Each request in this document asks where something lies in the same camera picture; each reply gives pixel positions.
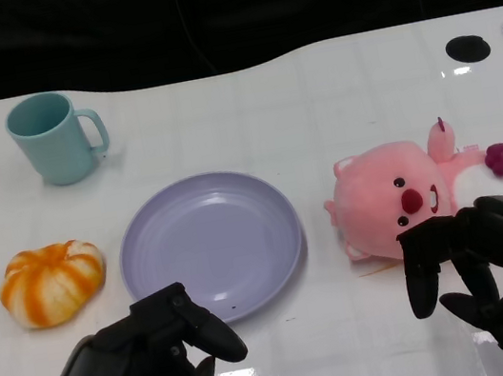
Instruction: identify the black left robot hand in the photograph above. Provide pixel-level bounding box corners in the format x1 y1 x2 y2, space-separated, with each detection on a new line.
25 272 254 376

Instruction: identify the purple round plate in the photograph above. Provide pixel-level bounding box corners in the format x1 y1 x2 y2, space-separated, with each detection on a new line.
107 157 316 340

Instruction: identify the orange white striped pumpkin toy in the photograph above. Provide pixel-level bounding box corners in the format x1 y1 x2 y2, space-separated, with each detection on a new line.
0 234 114 335

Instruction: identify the teal plastic mug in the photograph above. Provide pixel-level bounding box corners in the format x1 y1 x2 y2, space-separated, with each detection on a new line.
0 82 116 194

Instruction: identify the pink plush doll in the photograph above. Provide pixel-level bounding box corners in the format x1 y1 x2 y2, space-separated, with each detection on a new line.
312 106 503 267

